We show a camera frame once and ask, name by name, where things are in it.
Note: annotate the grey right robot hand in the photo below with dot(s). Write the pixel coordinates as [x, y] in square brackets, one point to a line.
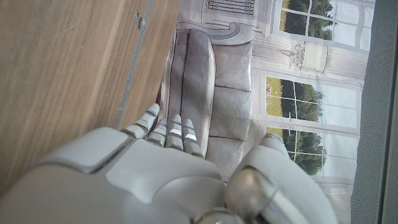
[149, 174]

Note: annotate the printed living room backdrop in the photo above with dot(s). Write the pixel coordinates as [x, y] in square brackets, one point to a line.
[280, 93]

